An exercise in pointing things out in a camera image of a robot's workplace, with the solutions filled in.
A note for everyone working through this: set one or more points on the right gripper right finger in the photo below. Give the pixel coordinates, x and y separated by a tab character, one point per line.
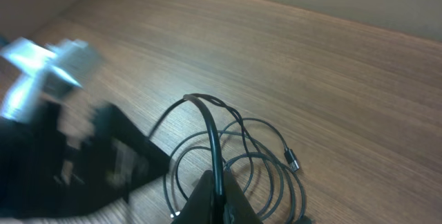
237	209

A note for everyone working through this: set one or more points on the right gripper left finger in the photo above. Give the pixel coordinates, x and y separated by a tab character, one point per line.
197	209

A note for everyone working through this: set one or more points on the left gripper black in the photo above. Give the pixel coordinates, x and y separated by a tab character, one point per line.
41	176

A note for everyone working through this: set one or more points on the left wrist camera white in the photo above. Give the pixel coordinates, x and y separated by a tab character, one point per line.
53	69

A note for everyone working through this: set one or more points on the black USB cable thick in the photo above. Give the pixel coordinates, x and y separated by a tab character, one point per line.
216	152

